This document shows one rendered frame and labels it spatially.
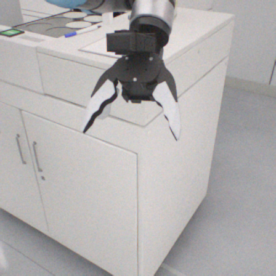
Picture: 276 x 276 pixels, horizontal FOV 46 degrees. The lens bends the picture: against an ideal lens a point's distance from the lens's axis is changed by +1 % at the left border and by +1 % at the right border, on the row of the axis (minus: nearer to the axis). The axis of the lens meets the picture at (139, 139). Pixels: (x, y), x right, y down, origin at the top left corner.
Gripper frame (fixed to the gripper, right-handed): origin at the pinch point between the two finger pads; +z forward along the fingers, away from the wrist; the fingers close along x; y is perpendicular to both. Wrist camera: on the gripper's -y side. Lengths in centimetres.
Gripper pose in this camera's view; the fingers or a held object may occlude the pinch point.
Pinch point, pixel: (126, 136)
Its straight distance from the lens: 47.9
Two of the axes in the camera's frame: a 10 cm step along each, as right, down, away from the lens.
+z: -1.6, 9.4, -2.9
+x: -9.6, -0.8, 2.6
